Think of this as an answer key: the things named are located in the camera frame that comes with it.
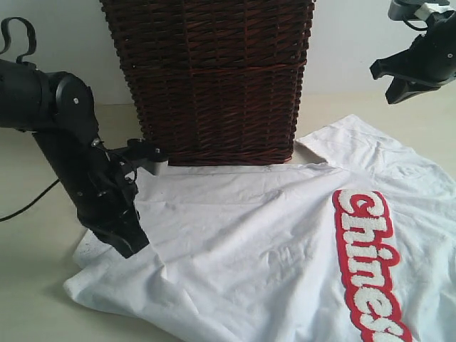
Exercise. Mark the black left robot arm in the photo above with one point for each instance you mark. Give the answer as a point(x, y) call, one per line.
point(58, 110)

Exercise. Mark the white t-shirt red lettering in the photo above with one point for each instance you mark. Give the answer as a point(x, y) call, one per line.
point(360, 247)

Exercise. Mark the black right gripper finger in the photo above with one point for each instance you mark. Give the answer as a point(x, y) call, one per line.
point(396, 66)
point(402, 89)

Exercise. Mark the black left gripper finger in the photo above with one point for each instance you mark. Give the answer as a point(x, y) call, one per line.
point(123, 233)

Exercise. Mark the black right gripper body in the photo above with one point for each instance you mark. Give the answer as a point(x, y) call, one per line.
point(432, 57)

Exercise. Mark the dark brown wicker basket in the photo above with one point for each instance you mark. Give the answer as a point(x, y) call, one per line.
point(214, 82)

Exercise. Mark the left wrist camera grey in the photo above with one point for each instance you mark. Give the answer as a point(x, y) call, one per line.
point(140, 153)

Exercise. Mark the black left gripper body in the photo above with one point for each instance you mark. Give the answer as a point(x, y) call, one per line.
point(111, 192)

